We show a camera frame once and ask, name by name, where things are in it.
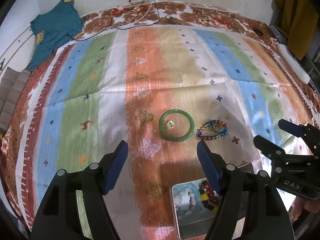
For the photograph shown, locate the dark red bead bracelet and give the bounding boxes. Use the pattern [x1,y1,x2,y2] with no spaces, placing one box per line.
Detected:
[198,179,222,213]

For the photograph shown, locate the multicolour glass bead bracelet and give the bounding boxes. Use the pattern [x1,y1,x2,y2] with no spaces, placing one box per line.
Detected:
[196,119,229,141]

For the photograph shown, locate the pink white stone bracelet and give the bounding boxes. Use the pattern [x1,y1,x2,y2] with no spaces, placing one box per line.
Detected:
[175,188,201,213]

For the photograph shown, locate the green jade bangle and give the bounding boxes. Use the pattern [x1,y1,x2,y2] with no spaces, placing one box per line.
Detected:
[158,109,195,142]

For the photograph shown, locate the silver metal tin box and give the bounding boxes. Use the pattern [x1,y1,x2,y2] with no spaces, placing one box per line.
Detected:
[170,163,256,240]

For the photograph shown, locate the white pillow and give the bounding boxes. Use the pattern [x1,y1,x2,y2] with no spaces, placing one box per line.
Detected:
[277,44,310,85]

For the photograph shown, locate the yellow hanging cloth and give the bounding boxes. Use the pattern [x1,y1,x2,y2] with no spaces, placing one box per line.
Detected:
[274,0,319,60]

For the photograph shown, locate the striped colourful bed sheet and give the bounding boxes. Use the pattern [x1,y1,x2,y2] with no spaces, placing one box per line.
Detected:
[13,24,313,240]

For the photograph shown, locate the teal knitted sweater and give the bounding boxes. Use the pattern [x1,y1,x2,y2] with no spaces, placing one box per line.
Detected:
[28,0,84,72]

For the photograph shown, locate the black charger cable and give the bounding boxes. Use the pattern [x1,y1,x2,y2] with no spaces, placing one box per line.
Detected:
[47,0,161,41]

